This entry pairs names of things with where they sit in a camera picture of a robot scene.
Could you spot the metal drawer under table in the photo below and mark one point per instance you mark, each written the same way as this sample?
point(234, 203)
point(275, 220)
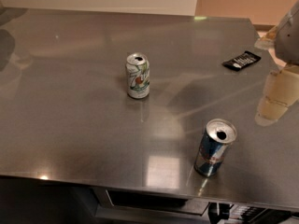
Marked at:
point(150, 203)

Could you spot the white green 7up can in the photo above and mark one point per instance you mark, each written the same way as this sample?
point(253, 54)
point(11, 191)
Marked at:
point(138, 75)

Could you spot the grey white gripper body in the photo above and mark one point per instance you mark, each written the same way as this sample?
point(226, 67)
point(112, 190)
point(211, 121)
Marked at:
point(289, 42)

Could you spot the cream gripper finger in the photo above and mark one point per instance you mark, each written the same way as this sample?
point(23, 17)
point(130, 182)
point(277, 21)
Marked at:
point(267, 41)
point(280, 92)

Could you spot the blue silver redbull can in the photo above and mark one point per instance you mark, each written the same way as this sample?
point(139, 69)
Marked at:
point(218, 136)

